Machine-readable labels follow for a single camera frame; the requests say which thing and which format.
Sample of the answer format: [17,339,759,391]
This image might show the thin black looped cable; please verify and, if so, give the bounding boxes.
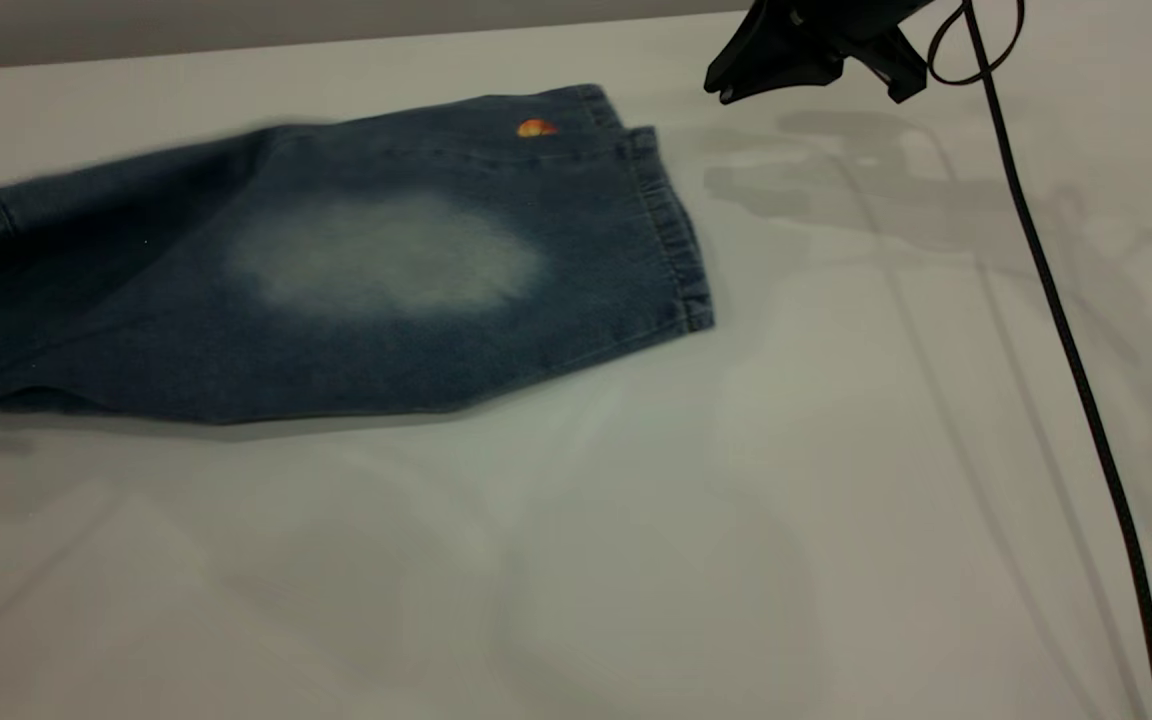
[929,0,1025,87]

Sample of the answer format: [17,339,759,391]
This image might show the blue denim shorts with print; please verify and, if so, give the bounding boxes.
[0,83,715,426]

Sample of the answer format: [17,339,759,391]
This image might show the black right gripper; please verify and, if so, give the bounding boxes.
[704,0,937,105]

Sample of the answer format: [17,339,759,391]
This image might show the thick black braided cable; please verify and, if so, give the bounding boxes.
[961,0,1152,720]

